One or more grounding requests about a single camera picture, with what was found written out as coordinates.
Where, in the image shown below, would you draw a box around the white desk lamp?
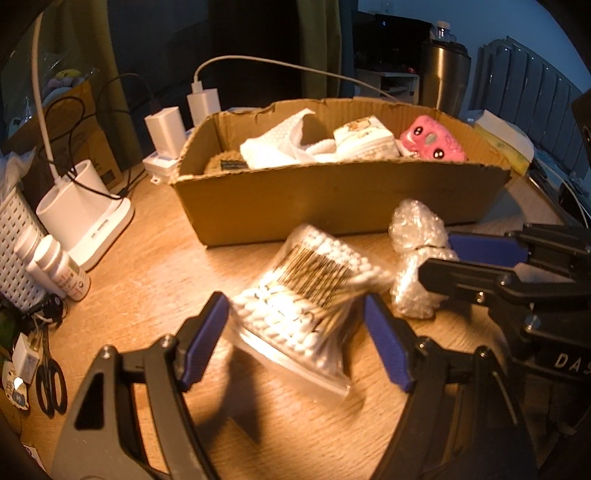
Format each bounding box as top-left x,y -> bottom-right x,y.
31,9 -> 136,272

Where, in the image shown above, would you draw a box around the white plain bottle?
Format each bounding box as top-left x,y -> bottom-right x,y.
13,224 -> 48,278

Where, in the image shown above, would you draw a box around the yellow tissue pack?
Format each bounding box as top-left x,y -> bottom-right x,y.
473,109 -> 536,176

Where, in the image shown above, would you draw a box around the bag of cotton swabs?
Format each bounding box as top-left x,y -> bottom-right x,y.
225,223 -> 394,409

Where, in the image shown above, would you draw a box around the pink plush toy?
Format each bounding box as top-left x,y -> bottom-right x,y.
399,115 -> 468,162

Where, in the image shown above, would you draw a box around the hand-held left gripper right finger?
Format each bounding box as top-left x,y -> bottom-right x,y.
364,293 -> 539,480

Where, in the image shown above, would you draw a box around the brown fuzzy cloth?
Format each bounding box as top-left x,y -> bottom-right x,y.
202,150 -> 251,175

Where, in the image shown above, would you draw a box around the brown cardboard box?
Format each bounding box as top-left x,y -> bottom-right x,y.
170,97 -> 512,247

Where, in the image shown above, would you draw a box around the clear bubble wrap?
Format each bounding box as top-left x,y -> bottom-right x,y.
388,198 -> 461,320

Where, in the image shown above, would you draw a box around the black cable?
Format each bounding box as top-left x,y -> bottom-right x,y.
45,73 -> 155,200

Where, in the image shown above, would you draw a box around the white labeled bottle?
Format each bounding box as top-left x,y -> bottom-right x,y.
33,234 -> 92,302

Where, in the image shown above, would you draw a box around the printed tissue pack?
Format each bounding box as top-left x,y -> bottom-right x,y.
332,116 -> 400,162

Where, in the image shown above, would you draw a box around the brown cardboard carton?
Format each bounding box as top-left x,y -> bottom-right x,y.
8,80 -> 124,191

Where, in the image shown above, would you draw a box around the white power adapter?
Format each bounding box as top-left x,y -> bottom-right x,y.
144,106 -> 188,160

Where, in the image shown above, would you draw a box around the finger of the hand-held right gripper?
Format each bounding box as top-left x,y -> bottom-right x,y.
447,223 -> 591,278
417,257 -> 542,320

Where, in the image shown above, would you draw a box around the black scissors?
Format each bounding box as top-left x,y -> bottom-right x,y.
34,322 -> 69,417

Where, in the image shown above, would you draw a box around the white cloth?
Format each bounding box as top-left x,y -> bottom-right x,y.
239,108 -> 339,169

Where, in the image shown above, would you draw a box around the steel tumbler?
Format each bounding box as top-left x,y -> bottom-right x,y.
419,39 -> 472,117

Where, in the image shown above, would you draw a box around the small white plug adapter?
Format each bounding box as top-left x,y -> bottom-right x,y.
11,331 -> 38,385

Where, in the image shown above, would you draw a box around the white plastic basket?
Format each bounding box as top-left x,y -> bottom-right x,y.
0,184 -> 55,308

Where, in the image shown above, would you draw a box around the white charger with cable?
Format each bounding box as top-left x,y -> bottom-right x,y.
187,82 -> 222,127

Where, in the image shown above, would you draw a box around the black monitor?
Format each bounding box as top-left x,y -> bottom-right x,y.
353,9 -> 437,71

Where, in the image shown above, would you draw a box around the white power strip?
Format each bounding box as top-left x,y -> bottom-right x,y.
141,128 -> 195,186

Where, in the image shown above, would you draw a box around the white side desk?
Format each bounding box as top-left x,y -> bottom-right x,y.
355,67 -> 422,105

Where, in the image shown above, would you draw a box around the grey padded headboard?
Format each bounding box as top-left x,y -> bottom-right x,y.
462,37 -> 585,163

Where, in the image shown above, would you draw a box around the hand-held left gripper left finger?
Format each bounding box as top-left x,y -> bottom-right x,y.
51,291 -> 232,480

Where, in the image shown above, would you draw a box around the white charging cable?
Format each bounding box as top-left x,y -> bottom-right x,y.
192,55 -> 399,103

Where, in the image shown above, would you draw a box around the yellow curtain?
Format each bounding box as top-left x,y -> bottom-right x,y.
295,0 -> 359,100

